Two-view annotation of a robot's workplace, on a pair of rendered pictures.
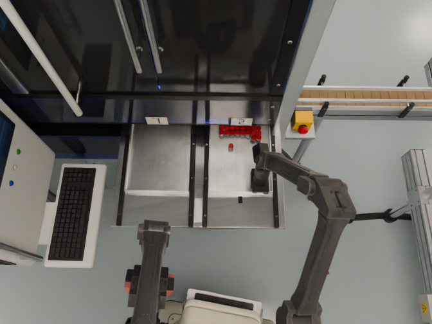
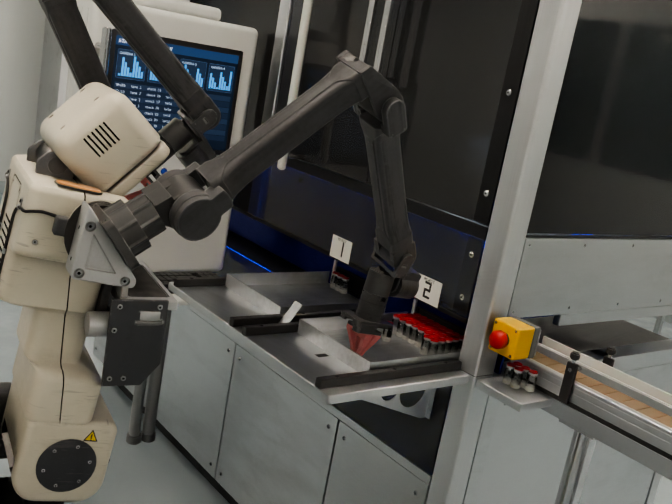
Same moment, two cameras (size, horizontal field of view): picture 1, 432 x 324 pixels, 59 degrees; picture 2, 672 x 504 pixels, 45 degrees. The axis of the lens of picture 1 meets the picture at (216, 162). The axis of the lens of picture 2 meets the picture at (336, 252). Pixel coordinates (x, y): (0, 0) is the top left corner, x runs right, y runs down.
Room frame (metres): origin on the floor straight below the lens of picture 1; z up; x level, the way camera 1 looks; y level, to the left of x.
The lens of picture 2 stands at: (-0.65, -1.36, 1.50)
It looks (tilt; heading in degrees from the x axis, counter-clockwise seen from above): 13 degrees down; 50
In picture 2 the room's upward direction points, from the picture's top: 10 degrees clockwise
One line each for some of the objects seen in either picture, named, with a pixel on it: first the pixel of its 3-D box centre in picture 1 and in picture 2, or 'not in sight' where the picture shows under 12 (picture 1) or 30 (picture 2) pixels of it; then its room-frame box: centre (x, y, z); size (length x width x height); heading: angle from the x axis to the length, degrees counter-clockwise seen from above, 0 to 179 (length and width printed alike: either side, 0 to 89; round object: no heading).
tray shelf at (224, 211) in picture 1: (199, 171); (320, 327); (0.56, 0.07, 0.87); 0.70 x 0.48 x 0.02; 89
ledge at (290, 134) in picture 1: (299, 124); (518, 391); (0.79, -0.37, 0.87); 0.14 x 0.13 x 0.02; 179
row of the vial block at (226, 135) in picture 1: (240, 134); (417, 335); (0.72, -0.10, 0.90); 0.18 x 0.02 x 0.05; 89
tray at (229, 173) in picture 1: (240, 154); (389, 341); (0.63, -0.10, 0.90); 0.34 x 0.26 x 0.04; 179
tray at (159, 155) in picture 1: (159, 153); (306, 293); (0.64, 0.24, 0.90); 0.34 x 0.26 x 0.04; 179
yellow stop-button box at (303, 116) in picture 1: (302, 119); (513, 338); (0.75, -0.35, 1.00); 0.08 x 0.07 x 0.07; 179
